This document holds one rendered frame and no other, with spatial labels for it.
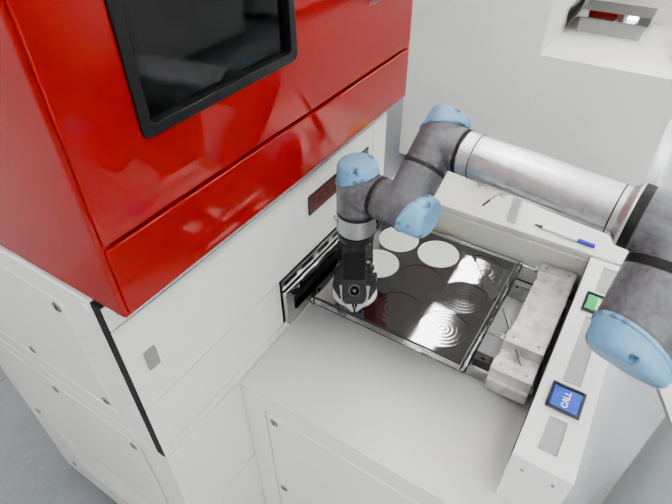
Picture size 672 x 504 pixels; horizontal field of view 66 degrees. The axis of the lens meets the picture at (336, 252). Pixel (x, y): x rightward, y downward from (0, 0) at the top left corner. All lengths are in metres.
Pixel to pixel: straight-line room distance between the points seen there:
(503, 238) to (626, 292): 0.59
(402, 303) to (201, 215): 0.56
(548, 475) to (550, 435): 0.07
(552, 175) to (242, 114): 0.45
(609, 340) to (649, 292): 0.08
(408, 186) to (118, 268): 0.46
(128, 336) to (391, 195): 0.46
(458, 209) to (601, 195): 0.58
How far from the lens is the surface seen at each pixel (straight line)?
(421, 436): 1.06
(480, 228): 1.33
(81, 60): 0.59
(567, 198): 0.82
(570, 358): 1.06
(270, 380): 1.13
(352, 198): 0.90
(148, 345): 0.87
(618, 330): 0.77
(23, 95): 0.59
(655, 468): 1.63
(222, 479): 1.31
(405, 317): 1.13
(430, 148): 0.87
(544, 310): 1.24
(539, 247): 1.31
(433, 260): 1.27
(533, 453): 0.92
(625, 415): 2.29
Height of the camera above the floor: 1.73
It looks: 41 degrees down
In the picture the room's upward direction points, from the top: 1 degrees counter-clockwise
